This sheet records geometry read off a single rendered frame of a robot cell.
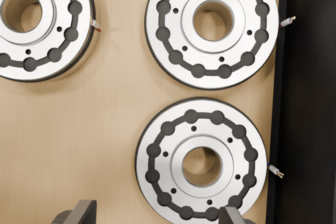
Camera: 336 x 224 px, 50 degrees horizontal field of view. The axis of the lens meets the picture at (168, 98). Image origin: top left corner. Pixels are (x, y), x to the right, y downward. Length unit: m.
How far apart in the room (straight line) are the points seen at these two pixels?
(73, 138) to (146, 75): 0.08
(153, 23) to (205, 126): 0.09
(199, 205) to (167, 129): 0.06
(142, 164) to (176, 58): 0.09
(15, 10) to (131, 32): 0.09
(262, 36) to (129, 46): 0.11
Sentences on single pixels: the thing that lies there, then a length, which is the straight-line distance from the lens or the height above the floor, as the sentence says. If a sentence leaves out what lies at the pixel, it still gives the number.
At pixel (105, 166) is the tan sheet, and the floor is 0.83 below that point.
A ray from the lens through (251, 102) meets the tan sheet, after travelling 0.31.
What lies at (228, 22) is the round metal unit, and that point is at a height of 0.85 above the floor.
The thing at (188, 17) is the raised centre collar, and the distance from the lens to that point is 0.27.
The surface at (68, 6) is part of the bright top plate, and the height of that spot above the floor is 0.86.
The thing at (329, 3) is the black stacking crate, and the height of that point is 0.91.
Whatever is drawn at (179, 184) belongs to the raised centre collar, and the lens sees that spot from 0.28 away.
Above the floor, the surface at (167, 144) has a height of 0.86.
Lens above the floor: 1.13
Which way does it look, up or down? 88 degrees down
